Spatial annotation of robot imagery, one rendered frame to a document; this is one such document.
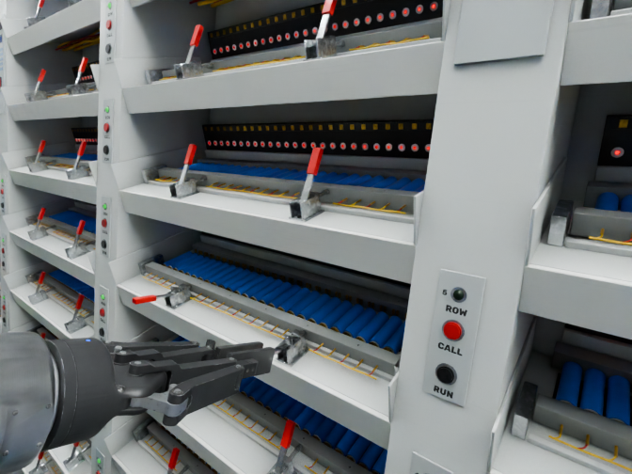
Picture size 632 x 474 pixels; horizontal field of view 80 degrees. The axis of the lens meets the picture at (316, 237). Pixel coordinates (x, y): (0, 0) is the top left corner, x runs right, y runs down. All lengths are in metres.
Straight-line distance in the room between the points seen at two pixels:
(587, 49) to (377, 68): 0.18
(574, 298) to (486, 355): 0.08
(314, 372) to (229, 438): 0.24
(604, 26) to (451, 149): 0.13
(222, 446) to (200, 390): 0.34
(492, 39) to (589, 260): 0.20
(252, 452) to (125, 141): 0.60
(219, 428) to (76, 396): 0.42
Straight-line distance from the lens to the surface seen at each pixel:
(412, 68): 0.41
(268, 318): 0.58
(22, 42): 1.42
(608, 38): 0.38
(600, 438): 0.46
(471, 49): 0.38
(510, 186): 0.35
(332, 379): 0.49
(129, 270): 0.85
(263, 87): 0.53
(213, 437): 0.71
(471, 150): 0.36
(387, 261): 0.40
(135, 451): 1.00
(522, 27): 0.38
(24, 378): 0.30
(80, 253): 1.08
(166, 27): 0.90
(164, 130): 0.86
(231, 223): 0.55
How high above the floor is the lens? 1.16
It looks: 8 degrees down
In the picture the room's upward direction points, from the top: 6 degrees clockwise
